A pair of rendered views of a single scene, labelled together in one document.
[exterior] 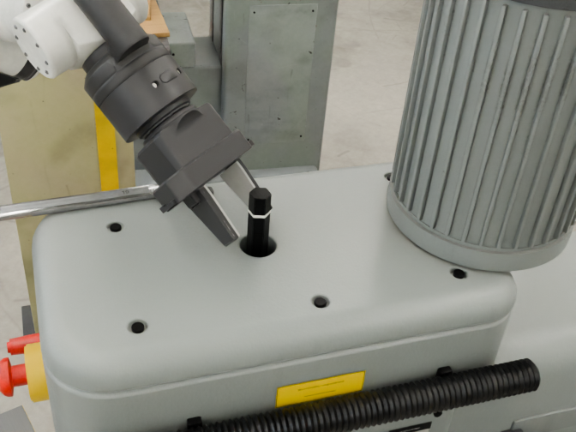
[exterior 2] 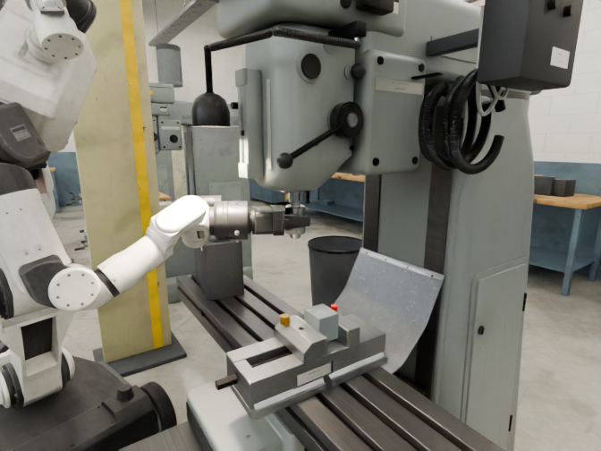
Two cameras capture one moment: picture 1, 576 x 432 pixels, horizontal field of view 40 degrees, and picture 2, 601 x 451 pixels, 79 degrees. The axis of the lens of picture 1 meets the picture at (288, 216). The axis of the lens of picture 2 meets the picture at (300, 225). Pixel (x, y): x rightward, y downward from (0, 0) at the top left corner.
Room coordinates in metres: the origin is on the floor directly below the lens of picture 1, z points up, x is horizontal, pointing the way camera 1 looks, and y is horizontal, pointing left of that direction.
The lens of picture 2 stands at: (-0.19, 0.21, 1.41)
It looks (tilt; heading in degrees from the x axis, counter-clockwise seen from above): 13 degrees down; 346
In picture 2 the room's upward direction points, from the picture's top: straight up
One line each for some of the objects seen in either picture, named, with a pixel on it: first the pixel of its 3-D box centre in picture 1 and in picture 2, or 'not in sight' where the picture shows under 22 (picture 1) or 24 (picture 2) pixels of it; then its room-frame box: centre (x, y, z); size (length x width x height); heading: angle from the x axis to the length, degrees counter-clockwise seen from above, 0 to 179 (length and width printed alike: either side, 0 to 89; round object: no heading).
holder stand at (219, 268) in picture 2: not in sight; (217, 259); (1.06, 0.21, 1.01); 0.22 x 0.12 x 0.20; 12
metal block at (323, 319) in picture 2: not in sight; (320, 323); (0.52, -0.01, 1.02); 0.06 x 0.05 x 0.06; 18
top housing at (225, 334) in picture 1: (267, 299); not in sight; (0.62, 0.01, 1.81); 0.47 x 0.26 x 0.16; 111
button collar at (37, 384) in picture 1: (38, 371); not in sight; (0.54, 0.24, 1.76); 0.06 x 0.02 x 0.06; 21
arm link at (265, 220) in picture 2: not in sight; (256, 221); (0.62, 0.12, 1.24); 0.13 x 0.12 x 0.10; 176
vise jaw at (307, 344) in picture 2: not in sight; (300, 336); (0.50, 0.04, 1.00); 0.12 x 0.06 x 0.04; 18
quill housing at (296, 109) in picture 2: not in sight; (297, 114); (0.62, 0.02, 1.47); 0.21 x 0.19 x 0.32; 21
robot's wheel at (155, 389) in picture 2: not in sight; (155, 412); (0.98, 0.45, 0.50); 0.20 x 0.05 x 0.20; 37
